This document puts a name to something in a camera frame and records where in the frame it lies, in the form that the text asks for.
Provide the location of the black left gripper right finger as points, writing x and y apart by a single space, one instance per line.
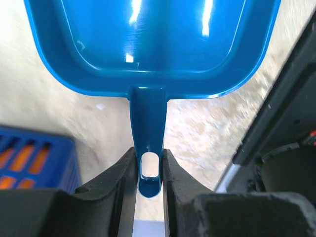
193 210

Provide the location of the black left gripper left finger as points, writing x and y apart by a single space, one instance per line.
102 207

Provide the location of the blue plastic dustpan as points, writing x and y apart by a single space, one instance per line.
152 51

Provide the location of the blue plastic basket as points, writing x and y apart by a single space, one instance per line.
61 169

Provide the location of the orange snack packet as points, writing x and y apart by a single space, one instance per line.
22 170

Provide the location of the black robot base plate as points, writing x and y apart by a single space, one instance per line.
284 125

